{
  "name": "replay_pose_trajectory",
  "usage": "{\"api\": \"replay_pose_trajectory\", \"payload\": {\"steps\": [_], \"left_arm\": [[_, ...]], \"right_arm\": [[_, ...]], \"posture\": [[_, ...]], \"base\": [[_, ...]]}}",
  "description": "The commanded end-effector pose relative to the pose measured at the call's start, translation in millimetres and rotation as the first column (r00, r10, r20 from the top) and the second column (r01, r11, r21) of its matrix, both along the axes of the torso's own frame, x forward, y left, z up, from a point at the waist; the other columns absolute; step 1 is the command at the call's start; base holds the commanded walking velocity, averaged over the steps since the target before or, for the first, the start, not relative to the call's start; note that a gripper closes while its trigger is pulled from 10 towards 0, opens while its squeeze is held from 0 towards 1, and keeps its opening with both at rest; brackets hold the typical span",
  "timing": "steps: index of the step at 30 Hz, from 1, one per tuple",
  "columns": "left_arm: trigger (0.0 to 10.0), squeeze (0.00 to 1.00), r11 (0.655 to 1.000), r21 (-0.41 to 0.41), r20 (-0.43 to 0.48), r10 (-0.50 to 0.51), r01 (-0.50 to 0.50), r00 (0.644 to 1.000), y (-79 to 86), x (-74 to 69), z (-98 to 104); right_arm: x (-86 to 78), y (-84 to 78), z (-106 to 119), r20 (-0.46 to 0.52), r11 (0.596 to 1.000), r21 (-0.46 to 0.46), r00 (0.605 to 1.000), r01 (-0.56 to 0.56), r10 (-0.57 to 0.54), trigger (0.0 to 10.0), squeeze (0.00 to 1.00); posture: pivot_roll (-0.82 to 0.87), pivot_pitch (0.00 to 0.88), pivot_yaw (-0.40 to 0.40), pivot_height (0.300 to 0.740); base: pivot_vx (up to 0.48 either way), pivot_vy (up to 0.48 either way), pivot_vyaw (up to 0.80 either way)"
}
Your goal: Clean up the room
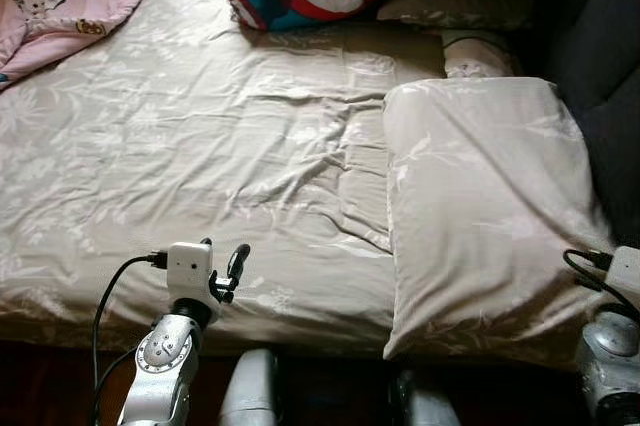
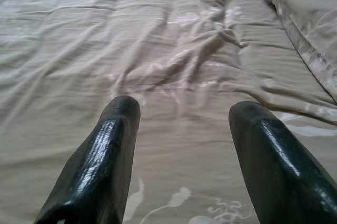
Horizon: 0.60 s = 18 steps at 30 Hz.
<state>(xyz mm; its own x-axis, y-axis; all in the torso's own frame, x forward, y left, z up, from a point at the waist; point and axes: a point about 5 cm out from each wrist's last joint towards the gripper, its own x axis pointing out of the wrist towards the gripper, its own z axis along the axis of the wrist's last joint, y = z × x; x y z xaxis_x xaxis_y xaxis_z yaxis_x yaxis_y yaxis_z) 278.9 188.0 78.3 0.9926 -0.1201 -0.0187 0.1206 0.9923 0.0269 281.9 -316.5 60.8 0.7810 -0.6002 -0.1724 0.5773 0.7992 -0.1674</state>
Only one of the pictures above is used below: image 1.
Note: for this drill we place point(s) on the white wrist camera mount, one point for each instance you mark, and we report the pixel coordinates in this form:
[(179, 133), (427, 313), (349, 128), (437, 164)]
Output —
[(625, 268), (188, 266)]

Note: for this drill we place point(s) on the grey robot leg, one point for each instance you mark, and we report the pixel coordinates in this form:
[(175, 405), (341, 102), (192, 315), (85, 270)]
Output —
[(430, 411), (250, 391)]

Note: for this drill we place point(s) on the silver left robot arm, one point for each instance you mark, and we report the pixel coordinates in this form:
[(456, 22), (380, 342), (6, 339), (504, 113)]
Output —
[(160, 366)]

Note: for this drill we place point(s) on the pink cartoon print blanket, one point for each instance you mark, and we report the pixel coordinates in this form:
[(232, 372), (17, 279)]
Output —
[(50, 6)]

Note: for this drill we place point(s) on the grey right robot leg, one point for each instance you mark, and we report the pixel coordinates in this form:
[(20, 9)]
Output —
[(430, 411)]

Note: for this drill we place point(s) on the small beige folded cloth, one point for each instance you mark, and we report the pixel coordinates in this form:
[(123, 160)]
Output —
[(478, 56)]

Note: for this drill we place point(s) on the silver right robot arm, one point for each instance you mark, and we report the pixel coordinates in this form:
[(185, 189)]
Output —
[(610, 356)]

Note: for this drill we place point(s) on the grey left robot leg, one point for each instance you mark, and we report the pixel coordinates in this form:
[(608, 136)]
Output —
[(250, 391)]

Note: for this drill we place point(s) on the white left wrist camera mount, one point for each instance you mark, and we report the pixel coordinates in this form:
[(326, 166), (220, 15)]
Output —
[(188, 266)]

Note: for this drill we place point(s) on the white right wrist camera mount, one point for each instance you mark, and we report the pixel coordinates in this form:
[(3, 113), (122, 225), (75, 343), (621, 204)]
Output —
[(625, 268)]

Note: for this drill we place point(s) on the beige floral pillow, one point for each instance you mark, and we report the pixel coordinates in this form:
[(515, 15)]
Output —
[(480, 206), (460, 8)]

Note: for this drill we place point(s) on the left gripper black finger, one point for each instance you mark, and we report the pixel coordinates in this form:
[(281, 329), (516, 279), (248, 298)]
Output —
[(239, 261), (206, 243)]

